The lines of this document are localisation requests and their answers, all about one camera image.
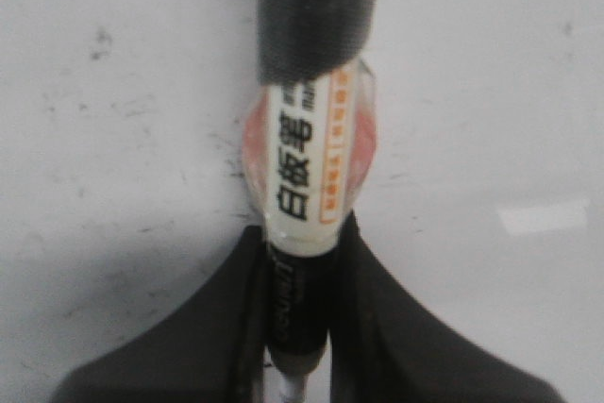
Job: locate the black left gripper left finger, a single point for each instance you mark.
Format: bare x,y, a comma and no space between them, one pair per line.
210,349

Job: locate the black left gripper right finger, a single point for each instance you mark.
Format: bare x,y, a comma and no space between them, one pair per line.
386,347

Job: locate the white whiteboard with aluminium frame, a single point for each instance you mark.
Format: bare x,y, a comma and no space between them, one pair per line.
122,187

